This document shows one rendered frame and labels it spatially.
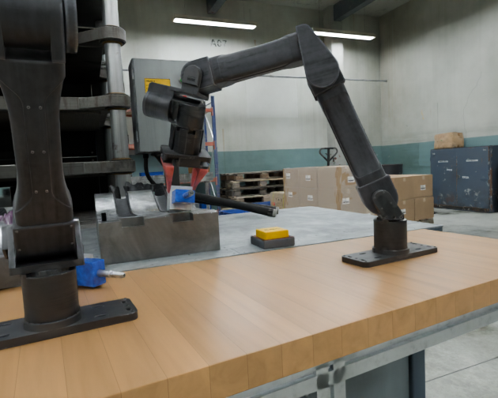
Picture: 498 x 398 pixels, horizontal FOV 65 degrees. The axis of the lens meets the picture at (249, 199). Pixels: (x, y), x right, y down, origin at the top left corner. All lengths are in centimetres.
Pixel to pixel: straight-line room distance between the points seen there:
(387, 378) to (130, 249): 82
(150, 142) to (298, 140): 710
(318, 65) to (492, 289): 47
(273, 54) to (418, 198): 502
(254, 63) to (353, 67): 899
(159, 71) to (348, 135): 118
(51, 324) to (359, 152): 58
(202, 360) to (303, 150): 841
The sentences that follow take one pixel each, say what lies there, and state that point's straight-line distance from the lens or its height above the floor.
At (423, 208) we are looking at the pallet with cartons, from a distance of 581.
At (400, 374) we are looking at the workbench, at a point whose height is 37.
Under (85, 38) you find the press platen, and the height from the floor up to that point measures 151.
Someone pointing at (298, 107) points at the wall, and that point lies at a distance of 880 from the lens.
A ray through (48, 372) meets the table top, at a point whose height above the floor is 80.
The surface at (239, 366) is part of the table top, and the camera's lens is 44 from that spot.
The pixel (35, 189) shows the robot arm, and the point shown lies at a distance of 51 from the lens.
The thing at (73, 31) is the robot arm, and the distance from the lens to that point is 44.
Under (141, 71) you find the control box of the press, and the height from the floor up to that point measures 141.
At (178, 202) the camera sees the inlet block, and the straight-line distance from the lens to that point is 86.
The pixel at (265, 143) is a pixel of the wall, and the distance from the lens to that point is 834.
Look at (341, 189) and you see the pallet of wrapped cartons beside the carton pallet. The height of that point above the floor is 67.
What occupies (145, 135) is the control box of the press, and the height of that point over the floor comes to 114.
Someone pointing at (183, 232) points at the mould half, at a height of 85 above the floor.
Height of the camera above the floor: 99
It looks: 5 degrees down
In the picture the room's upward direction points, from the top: 3 degrees counter-clockwise
